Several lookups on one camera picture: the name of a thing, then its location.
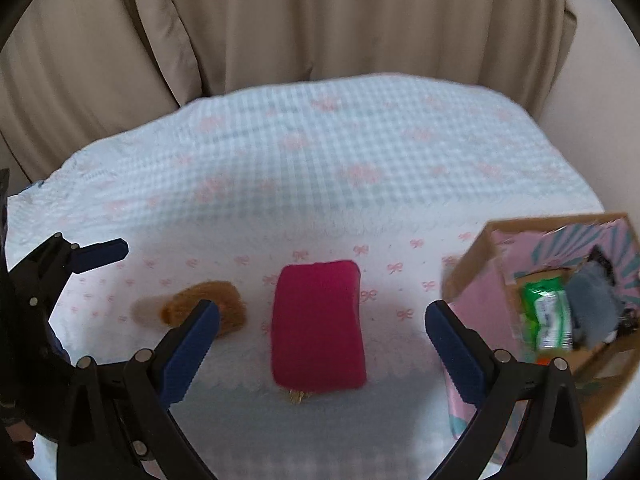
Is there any brown plush bear toy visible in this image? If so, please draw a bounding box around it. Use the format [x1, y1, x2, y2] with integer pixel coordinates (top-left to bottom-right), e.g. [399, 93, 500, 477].
[131, 280, 248, 339]

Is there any magenta soft pouch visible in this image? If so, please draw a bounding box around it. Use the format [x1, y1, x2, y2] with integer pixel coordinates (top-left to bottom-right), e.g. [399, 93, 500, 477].
[270, 260, 367, 394]

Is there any grey soft cloth toy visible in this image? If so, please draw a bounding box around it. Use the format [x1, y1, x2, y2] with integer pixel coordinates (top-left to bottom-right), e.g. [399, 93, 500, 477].
[565, 261, 624, 350]

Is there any green snack packet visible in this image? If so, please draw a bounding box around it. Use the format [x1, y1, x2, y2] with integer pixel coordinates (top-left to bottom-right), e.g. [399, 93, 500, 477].
[521, 276, 573, 352]

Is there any pink cardboard box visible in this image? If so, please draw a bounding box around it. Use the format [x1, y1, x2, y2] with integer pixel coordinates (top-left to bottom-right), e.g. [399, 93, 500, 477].
[440, 212, 640, 465]

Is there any beige curtain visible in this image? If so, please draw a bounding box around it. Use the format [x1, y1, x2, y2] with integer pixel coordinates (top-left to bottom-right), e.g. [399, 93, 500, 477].
[1, 0, 577, 182]

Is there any white checkered bed blanket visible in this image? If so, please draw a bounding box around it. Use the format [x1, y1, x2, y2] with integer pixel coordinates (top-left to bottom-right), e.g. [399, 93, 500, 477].
[6, 75, 602, 479]

